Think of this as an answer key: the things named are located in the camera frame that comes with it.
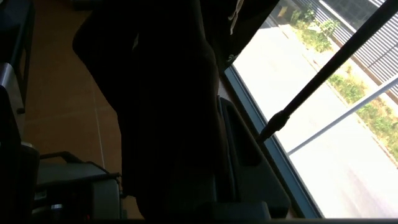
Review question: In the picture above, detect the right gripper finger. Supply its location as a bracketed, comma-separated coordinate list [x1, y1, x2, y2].
[216, 95, 292, 219]

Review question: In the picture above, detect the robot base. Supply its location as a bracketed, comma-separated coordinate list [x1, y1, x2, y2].
[0, 0, 128, 224]

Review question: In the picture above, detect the black clothes rack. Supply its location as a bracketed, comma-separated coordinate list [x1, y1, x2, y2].
[257, 0, 398, 144]

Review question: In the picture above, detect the window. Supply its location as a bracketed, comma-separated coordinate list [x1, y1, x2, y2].
[223, 0, 398, 219]

